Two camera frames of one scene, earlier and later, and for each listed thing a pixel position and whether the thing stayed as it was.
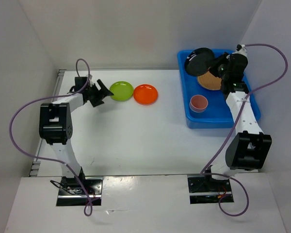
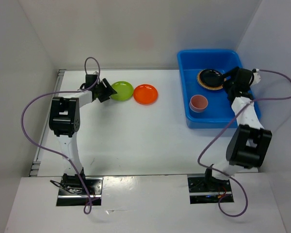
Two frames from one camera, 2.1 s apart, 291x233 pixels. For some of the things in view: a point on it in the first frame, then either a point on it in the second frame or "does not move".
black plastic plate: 198,61 -> 211,77
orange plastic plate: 145,94 does not move
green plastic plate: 121,91 does not move
